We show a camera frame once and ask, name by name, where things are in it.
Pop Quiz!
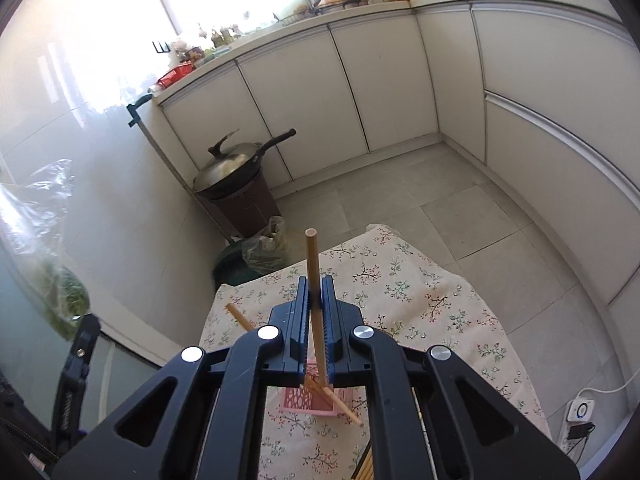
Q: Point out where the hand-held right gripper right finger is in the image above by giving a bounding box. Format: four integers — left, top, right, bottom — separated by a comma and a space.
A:
320, 275, 581, 480

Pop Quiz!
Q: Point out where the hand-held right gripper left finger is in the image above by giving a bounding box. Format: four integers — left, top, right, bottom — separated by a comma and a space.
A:
52, 276, 313, 480

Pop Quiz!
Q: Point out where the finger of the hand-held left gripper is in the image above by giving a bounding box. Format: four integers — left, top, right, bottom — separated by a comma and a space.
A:
74, 313, 102, 367

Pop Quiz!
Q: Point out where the pink perforated plastic basket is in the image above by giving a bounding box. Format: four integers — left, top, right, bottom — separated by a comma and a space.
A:
278, 360, 346, 417

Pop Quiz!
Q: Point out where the frosted glass door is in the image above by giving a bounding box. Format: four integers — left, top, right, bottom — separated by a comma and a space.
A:
0, 180, 168, 441

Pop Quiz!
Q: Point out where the large hanging bag of greens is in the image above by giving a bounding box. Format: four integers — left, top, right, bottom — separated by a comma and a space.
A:
0, 159, 92, 342

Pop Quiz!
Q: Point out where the small plastic bag of greens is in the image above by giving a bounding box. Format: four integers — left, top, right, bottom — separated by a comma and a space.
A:
241, 216, 287, 276

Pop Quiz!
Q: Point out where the dark green basin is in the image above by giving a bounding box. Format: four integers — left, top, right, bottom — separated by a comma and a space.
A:
212, 240, 262, 293

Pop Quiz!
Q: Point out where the floral tablecloth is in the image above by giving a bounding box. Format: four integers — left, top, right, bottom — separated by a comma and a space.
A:
199, 224, 553, 480

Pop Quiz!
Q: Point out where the dark brown bin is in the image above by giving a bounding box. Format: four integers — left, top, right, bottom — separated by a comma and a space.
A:
205, 167, 282, 239

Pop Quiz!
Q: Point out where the steel wok lid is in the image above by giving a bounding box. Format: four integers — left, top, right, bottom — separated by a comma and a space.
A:
193, 130, 262, 194

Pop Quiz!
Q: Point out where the white kitchen cabinet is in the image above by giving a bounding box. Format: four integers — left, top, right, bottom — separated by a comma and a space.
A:
149, 0, 640, 323

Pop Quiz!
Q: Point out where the white power strip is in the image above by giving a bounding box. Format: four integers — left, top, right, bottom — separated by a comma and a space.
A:
560, 397, 597, 454

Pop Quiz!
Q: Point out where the red plastic basket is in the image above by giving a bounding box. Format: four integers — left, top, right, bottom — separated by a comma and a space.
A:
157, 63, 197, 89

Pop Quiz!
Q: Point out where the row of condiment bottles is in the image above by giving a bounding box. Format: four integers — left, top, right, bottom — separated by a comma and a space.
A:
196, 22, 237, 47

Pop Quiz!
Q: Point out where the black wok with handle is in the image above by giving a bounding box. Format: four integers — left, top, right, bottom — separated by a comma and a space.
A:
192, 129, 297, 201

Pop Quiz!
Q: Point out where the black counter bracket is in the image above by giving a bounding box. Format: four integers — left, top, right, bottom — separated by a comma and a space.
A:
125, 93, 154, 129

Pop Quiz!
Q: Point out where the white power cable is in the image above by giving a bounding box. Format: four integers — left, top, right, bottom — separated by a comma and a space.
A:
577, 374, 639, 402

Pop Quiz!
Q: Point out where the wire dish rack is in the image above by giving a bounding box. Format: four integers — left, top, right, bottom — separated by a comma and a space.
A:
272, 4, 322, 27

